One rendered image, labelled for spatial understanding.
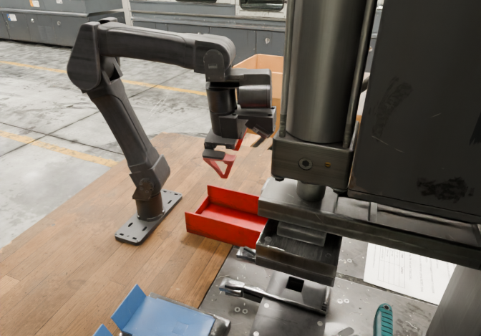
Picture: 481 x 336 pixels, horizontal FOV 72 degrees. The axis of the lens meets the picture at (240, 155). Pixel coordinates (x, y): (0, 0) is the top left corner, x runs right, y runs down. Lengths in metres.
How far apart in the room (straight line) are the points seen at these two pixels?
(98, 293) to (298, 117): 0.53
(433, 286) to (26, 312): 0.76
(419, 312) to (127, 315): 0.52
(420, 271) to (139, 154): 0.63
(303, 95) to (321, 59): 0.04
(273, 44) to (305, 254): 4.85
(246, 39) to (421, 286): 4.84
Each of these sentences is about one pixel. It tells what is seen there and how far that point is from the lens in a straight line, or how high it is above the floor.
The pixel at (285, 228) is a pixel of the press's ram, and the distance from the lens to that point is 0.43.
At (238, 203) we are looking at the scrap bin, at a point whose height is 0.93.
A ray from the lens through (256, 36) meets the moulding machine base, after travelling 5.27.
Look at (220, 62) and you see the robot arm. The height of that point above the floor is 1.30.
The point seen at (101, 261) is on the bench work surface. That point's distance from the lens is 0.80.
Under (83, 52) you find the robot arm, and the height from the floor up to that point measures 1.31.
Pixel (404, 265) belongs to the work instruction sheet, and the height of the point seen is 0.90.
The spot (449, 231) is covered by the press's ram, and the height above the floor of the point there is 1.17.
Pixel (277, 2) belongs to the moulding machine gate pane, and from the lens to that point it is 5.10.
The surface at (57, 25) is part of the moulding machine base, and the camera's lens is 7.87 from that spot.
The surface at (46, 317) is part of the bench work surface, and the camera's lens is 0.74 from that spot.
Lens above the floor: 1.44
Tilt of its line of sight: 29 degrees down
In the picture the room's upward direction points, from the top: straight up
